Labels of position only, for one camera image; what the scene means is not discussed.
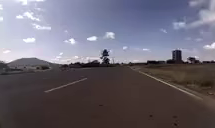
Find tall dark tree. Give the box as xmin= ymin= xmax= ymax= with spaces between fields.
xmin=100 ymin=48 xmax=111 ymax=66

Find low dark tree line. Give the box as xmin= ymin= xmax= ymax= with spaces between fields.
xmin=60 ymin=59 xmax=117 ymax=69

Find grey asphalt road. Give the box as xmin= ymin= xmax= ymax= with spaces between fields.
xmin=0 ymin=65 xmax=215 ymax=128

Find white dashed centre line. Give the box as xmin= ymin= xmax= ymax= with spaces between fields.
xmin=43 ymin=77 xmax=89 ymax=94

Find low dark bushes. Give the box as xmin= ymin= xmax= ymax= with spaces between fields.
xmin=128 ymin=56 xmax=215 ymax=65

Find white road edge line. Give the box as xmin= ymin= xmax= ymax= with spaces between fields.
xmin=129 ymin=66 xmax=203 ymax=100

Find tall tower building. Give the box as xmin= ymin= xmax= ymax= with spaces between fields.
xmin=171 ymin=49 xmax=183 ymax=64

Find dark hill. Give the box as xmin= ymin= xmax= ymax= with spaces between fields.
xmin=6 ymin=57 xmax=53 ymax=67

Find dry grass verge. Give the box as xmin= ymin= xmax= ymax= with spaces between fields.
xmin=129 ymin=62 xmax=215 ymax=100

